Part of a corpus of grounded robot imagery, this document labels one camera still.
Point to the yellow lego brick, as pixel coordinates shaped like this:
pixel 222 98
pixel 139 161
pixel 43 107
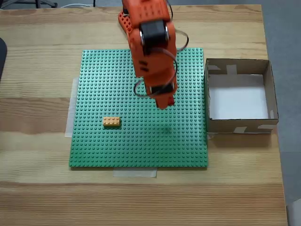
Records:
pixel 112 121

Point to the green lego baseplate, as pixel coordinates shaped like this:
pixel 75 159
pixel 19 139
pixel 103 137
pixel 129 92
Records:
pixel 117 146

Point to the open cardboard box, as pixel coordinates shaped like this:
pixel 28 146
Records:
pixel 237 126

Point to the masking tape strip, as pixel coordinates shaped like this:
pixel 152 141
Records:
pixel 70 113
pixel 134 173
pixel 211 135

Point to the chair base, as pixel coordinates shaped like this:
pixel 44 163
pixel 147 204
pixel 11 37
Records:
pixel 35 3

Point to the black pad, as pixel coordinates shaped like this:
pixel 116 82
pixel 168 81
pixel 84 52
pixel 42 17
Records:
pixel 2 58

